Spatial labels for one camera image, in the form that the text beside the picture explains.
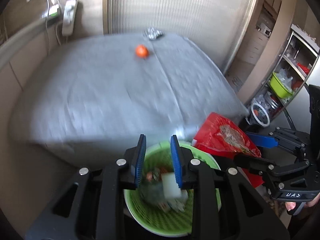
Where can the red snack packet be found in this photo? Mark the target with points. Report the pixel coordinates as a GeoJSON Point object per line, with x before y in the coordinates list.
{"type": "Point", "coordinates": [220, 136]}

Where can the blue grey cloth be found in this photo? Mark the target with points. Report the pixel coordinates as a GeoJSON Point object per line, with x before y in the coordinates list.
{"type": "Point", "coordinates": [151, 187]}

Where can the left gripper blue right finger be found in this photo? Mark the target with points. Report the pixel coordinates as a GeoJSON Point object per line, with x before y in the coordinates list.
{"type": "Point", "coordinates": [176, 160]}

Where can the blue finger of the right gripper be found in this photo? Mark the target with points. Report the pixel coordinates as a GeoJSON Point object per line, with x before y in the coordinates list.
{"type": "Point", "coordinates": [262, 140]}
{"type": "Point", "coordinates": [254, 165]}

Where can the lime green plastic tub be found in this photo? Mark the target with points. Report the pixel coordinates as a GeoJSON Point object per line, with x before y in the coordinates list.
{"type": "Point", "coordinates": [280, 90]}

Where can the aluminium foil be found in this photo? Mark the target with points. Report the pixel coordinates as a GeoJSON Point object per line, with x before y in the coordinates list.
{"type": "Point", "coordinates": [153, 34]}

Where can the white foam block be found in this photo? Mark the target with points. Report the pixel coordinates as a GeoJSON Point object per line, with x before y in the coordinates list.
{"type": "Point", "coordinates": [171, 189]}

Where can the grey absorbent table mat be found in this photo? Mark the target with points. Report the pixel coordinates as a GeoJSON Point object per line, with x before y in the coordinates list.
{"type": "Point", "coordinates": [99, 89]}

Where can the person's right hand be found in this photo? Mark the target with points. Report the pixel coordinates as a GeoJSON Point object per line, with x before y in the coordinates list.
{"type": "Point", "coordinates": [291, 205]}

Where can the green perforated trash basket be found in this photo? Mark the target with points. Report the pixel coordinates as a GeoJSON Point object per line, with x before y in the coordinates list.
{"type": "Point", "coordinates": [159, 205]}

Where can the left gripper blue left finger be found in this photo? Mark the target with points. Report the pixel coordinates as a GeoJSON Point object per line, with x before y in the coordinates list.
{"type": "Point", "coordinates": [138, 160]}

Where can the translucent ribbed sliding door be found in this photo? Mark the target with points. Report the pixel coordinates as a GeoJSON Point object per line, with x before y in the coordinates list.
{"type": "Point", "coordinates": [216, 26]}

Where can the white power strip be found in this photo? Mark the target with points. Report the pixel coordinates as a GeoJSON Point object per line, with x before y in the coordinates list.
{"type": "Point", "coordinates": [69, 17]}

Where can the white ring lid jar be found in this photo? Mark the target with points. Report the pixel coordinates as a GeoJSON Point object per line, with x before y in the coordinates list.
{"type": "Point", "coordinates": [259, 115]}

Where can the metal storage shelf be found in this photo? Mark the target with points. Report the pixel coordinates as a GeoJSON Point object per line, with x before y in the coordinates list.
{"type": "Point", "coordinates": [292, 67]}

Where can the orange mandarin peel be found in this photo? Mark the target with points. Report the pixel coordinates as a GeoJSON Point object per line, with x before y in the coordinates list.
{"type": "Point", "coordinates": [142, 51]}

